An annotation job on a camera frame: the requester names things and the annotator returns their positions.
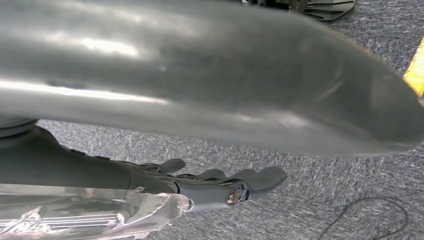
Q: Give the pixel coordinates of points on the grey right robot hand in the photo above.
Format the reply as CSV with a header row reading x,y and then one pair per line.
x,y
82,179

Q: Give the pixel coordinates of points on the silver robot leg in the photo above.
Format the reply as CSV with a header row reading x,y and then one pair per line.
x,y
182,73

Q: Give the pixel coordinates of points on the dark robot foot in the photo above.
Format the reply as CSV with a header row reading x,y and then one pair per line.
x,y
324,10

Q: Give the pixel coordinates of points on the yellow floor tape square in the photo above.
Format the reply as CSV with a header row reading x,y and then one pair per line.
x,y
415,74

